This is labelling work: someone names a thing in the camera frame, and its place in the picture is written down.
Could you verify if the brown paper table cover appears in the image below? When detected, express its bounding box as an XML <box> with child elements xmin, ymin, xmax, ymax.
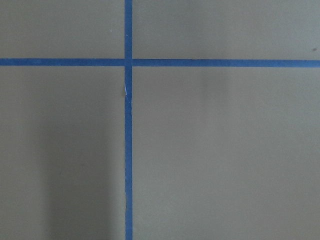
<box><xmin>0</xmin><ymin>0</ymin><xmax>320</xmax><ymax>240</ymax></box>

